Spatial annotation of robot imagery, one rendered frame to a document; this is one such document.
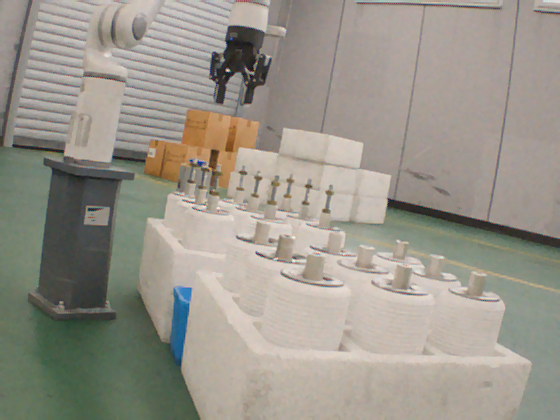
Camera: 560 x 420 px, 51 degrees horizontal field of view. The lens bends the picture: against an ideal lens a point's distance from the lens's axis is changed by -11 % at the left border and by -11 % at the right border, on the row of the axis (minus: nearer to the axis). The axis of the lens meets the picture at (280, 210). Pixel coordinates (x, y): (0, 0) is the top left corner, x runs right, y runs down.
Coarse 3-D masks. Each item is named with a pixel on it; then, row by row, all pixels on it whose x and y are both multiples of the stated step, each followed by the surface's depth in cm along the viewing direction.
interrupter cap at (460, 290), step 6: (450, 288) 82; (456, 288) 84; (462, 288) 85; (456, 294) 80; (462, 294) 80; (468, 294) 80; (486, 294) 83; (492, 294) 83; (480, 300) 79; (486, 300) 79; (492, 300) 79; (498, 300) 80
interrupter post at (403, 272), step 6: (396, 264) 79; (402, 264) 79; (396, 270) 78; (402, 270) 78; (408, 270) 78; (396, 276) 78; (402, 276) 78; (408, 276) 78; (396, 282) 78; (402, 282) 78; (408, 282) 78; (396, 288) 78; (402, 288) 78; (408, 288) 78
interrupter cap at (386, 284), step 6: (372, 282) 78; (378, 282) 79; (384, 282) 80; (390, 282) 81; (384, 288) 76; (390, 288) 76; (414, 288) 79; (420, 288) 79; (408, 294) 75; (414, 294) 75; (420, 294) 76; (426, 294) 77
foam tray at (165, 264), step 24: (144, 240) 153; (168, 240) 126; (144, 264) 148; (168, 264) 120; (192, 264) 118; (216, 264) 119; (144, 288) 144; (168, 288) 117; (168, 312) 118; (168, 336) 118
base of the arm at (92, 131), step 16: (96, 80) 117; (112, 80) 118; (80, 96) 119; (96, 96) 118; (112, 96) 119; (80, 112) 118; (96, 112) 118; (112, 112) 120; (80, 128) 118; (96, 128) 118; (112, 128) 121; (80, 144) 118; (96, 144) 119; (112, 144) 122; (64, 160) 121; (80, 160) 118; (96, 160) 119
